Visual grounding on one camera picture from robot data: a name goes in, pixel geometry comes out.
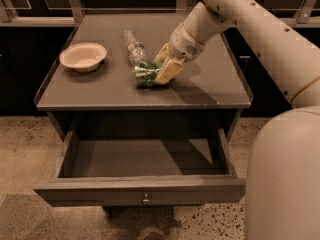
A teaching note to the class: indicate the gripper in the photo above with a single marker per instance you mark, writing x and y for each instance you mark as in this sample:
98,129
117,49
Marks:
183,45

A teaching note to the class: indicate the green soda can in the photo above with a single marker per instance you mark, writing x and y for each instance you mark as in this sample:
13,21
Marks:
145,74

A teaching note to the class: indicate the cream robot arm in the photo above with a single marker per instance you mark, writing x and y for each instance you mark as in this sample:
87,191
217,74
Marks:
283,174

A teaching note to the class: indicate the open grey top drawer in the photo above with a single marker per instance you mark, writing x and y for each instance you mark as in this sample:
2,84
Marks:
117,172

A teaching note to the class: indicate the metal drawer knob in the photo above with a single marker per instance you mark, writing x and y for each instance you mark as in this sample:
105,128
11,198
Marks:
146,199

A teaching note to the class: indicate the clear plastic water bottle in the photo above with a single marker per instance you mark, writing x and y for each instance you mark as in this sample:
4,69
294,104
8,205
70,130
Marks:
135,49

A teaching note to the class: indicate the grey cabinet table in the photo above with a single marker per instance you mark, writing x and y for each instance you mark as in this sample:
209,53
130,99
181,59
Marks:
211,81

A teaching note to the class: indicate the beige paper bowl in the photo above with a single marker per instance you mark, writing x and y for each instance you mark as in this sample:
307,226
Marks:
83,57

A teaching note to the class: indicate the metal railing frame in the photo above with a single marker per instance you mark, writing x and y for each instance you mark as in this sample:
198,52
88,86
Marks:
297,13

